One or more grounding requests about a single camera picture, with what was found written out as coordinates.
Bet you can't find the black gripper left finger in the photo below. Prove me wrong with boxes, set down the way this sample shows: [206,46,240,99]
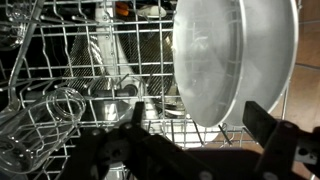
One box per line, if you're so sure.
[131,101,145,126]

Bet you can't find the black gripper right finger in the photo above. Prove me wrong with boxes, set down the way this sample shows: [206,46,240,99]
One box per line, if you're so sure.
[243,101,277,147]

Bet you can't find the white plate front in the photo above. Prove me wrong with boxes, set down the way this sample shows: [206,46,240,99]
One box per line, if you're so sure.
[172,0,246,127]

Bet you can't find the white plate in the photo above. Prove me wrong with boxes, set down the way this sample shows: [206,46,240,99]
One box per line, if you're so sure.
[224,0,299,126]
[172,0,246,127]

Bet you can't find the white plate rear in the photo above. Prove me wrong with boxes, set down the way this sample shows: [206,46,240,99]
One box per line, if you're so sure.
[224,0,299,126]

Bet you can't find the clear drinking glass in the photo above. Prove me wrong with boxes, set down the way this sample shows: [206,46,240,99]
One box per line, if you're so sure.
[0,87,86,174]

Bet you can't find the dishwasher lower wire rack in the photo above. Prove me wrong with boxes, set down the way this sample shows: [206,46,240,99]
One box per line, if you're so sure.
[1,0,298,180]

